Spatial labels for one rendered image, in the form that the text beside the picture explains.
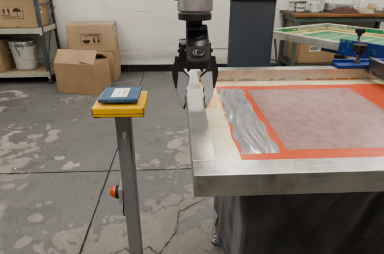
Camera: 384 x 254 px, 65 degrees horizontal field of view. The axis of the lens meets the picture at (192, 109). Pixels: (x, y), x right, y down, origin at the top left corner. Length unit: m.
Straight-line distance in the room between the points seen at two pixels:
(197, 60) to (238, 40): 0.65
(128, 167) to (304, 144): 0.50
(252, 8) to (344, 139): 0.69
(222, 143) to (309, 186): 0.19
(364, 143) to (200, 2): 0.42
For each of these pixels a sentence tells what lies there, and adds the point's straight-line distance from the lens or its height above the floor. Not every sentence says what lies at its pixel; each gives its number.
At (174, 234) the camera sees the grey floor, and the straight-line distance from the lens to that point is 1.75.
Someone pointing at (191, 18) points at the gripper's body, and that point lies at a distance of 0.64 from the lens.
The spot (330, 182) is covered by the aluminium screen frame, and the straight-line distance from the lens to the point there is 0.50.
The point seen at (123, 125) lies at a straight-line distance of 0.84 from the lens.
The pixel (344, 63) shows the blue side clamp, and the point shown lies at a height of 1.00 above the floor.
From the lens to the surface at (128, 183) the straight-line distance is 0.94.
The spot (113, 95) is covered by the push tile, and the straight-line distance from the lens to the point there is 0.81.
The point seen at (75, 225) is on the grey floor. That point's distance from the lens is 1.90.
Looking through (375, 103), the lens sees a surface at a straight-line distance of 0.90.
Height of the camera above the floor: 1.24
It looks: 23 degrees down
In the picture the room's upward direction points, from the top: straight up
